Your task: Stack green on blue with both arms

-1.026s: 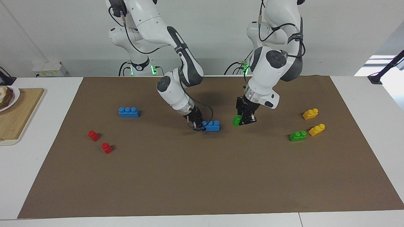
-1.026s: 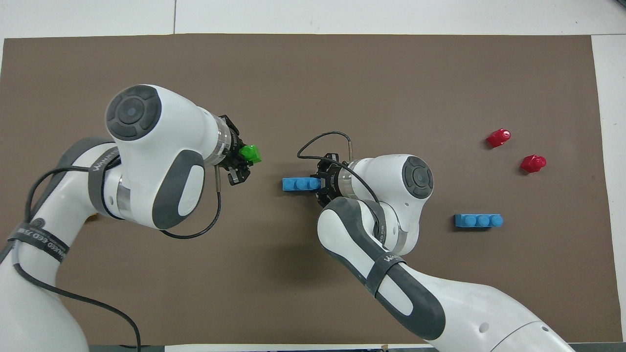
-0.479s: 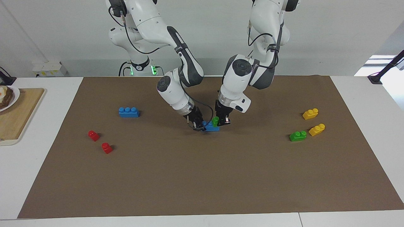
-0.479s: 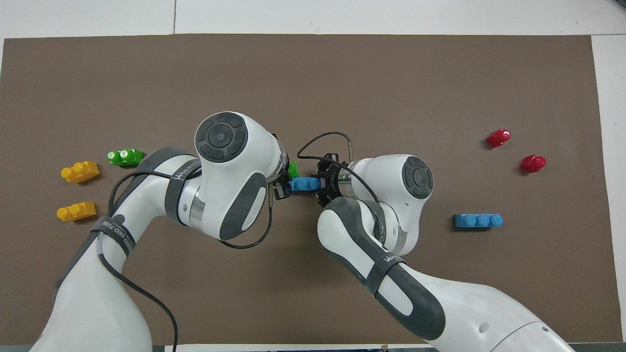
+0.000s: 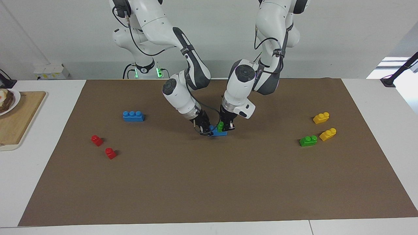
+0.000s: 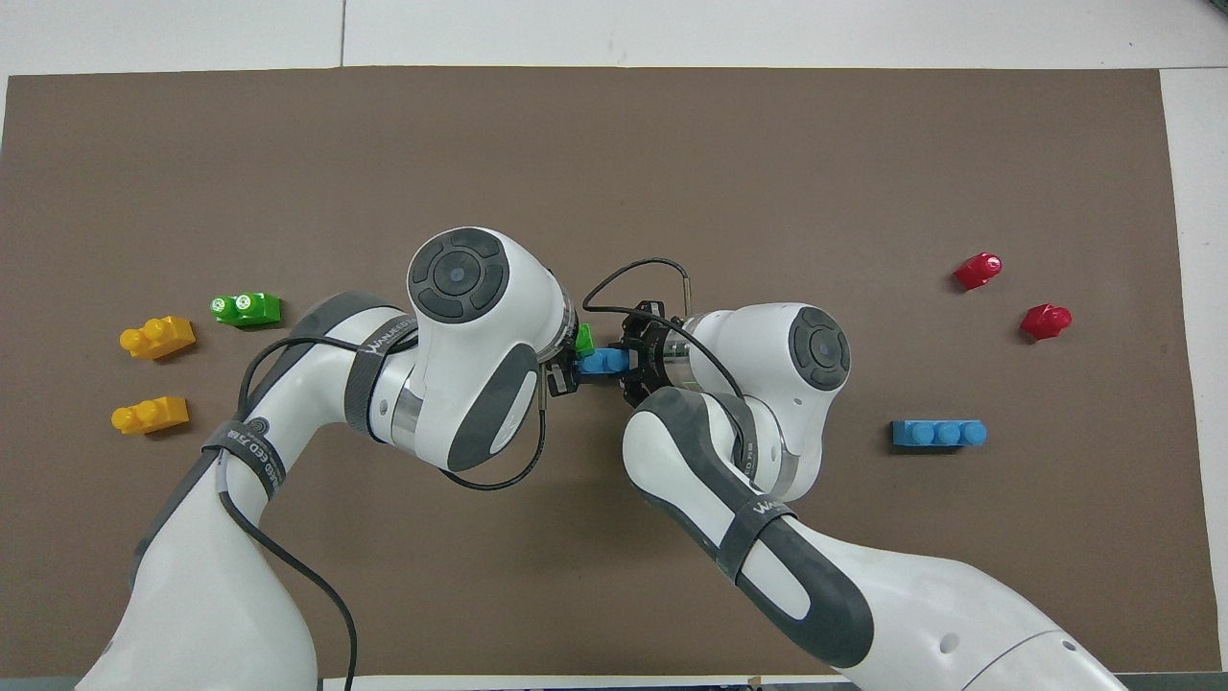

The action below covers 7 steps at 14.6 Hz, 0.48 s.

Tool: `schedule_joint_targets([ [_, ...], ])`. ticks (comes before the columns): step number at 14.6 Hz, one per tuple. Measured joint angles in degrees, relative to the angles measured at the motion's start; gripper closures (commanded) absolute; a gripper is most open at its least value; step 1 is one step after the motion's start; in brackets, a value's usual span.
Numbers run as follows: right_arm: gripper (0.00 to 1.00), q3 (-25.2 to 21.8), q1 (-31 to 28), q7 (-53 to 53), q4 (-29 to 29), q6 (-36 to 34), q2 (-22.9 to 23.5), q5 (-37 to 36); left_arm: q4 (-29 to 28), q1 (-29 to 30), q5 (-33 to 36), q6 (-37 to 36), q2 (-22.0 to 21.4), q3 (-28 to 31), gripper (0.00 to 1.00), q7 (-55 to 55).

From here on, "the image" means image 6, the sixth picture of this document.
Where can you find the blue three-stud brick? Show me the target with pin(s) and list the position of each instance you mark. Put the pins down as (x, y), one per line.
(602, 362)
(938, 434)

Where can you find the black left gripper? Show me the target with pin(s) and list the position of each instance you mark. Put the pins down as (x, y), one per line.
(561, 377)

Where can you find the brown paper table mat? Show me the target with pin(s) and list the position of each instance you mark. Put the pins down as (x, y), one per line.
(767, 144)

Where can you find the plain green two-stud brick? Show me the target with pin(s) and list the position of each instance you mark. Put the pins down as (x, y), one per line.
(584, 338)

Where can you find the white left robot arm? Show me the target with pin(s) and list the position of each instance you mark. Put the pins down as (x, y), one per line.
(480, 326)

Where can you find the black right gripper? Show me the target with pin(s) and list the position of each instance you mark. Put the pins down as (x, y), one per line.
(657, 360)

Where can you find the green brick with white studs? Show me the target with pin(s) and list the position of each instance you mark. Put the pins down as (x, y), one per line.
(251, 310)

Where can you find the yellow two-stud brick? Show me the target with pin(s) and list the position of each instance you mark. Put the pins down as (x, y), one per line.
(158, 338)
(152, 416)

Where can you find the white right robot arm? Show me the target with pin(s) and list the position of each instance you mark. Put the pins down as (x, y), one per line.
(767, 355)

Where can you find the small red brick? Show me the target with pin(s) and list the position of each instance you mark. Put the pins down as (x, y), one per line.
(1044, 321)
(979, 271)

